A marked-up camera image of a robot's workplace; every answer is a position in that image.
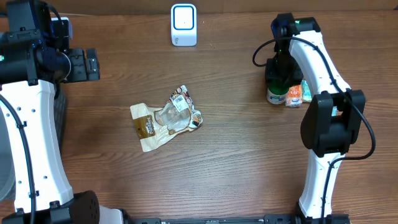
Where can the teal tissue pack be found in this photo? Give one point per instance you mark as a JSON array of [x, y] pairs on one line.
[[306, 94]]

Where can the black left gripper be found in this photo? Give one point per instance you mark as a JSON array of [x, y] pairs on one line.
[[81, 59]]

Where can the orange tissue pack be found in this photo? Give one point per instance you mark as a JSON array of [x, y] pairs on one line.
[[294, 96]]

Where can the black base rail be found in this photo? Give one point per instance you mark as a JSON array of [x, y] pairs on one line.
[[267, 219]]

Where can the clear brown snack bag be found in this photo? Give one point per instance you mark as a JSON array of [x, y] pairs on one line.
[[157, 126]]

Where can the light teal wipes packet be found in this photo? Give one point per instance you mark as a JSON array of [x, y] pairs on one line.
[[334, 111]]

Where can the grey plastic basket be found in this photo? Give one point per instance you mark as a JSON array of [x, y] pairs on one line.
[[34, 105]]

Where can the green lid jar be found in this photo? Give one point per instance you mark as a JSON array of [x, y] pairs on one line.
[[276, 94]]

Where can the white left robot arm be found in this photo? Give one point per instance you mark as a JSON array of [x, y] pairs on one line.
[[35, 59]]

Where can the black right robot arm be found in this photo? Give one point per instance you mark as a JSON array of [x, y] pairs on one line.
[[333, 118]]

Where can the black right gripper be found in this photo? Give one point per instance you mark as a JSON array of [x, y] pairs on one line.
[[273, 73]]

